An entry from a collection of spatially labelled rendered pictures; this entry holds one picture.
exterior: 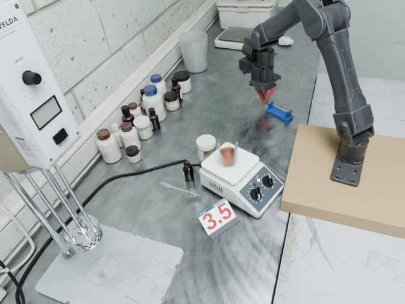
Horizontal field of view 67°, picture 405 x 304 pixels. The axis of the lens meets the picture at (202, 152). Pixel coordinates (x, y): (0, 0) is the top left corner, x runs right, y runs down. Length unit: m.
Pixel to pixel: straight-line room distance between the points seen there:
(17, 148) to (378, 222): 0.74
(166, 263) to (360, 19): 1.83
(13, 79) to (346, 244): 0.73
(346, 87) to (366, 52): 1.44
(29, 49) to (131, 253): 0.54
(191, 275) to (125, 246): 0.18
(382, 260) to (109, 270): 0.62
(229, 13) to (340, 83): 1.09
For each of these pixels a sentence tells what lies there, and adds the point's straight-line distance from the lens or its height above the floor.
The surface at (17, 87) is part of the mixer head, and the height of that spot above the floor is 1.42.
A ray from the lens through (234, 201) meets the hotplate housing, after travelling 0.82.
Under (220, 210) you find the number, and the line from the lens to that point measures 0.80.
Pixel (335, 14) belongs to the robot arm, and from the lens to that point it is 0.84.
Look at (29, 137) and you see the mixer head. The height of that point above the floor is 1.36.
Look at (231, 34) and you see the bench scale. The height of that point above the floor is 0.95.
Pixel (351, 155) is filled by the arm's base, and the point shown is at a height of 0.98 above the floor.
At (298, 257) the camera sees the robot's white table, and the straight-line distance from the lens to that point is 0.78.
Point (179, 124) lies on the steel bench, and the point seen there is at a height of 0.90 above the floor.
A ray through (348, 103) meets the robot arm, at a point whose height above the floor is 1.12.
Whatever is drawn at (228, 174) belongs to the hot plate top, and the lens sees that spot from 0.80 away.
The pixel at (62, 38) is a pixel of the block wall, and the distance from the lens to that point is 0.99.
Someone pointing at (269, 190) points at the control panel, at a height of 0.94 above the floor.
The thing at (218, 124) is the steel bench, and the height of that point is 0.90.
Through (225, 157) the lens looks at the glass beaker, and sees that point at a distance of 0.78.
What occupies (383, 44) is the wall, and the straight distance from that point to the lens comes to 2.25.
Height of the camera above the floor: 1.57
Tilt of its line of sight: 43 degrees down
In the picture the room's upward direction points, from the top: 7 degrees counter-clockwise
